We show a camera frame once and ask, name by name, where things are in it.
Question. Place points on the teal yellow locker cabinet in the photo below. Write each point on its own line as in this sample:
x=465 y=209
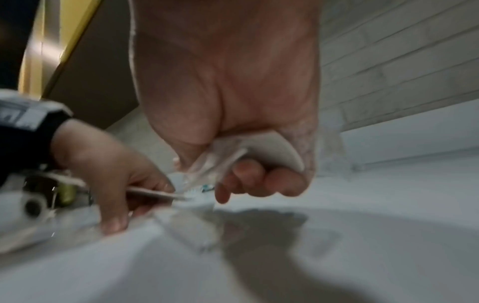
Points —
x=52 y=44

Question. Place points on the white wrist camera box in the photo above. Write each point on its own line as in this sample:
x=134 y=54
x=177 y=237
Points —
x=30 y=219

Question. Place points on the person's right hand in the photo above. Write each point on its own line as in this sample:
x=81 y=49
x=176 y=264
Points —
x=232 y=74

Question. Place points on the white combs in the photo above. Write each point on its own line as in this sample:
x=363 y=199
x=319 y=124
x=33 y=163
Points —
x=277 y=148
x=157 y=193
x=187 y=227

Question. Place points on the white table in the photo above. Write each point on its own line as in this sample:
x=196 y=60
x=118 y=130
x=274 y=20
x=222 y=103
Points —
x=374 y=236

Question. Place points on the person's left hand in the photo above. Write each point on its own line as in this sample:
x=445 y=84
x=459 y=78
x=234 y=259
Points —
x=101 y=159

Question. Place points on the black marker wristband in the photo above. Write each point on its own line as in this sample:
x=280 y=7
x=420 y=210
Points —
x=26 y=139

